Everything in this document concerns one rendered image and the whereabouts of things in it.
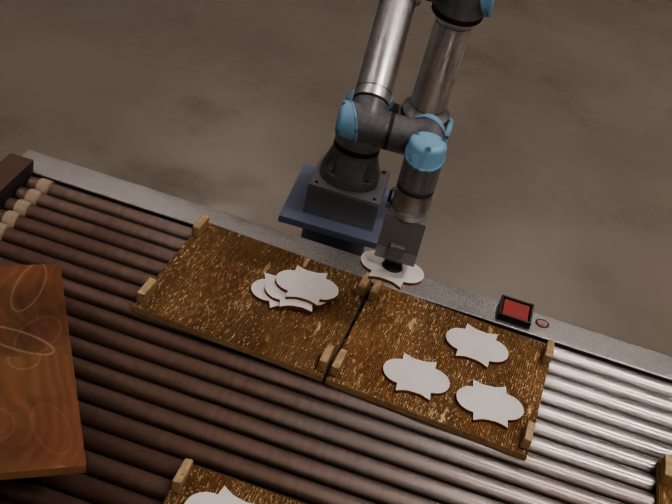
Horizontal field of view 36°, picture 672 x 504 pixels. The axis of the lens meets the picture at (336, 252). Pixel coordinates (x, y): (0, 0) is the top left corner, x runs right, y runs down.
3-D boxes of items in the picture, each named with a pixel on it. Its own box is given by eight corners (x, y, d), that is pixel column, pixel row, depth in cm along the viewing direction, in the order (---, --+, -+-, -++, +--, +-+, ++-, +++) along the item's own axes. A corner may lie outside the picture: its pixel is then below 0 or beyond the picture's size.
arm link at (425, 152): (450, 133, 198) (448, 155, 191) (436, 181, 204) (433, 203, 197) (411, 123, 198) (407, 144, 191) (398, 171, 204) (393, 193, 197)
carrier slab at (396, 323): (374, 287, 228) (375, 282, 227) (551, 352, 222) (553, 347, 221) (324, 384, 200) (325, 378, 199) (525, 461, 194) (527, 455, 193)
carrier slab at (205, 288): (202, 225, 234) (203, 220, 233) (370, 286, 228) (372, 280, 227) (131, 311, 206) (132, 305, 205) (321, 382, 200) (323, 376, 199)
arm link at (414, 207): (431, 203, 197) (390, 191, 198) (425, 222, 200) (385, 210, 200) (436, 184, 203) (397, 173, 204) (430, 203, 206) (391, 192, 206)
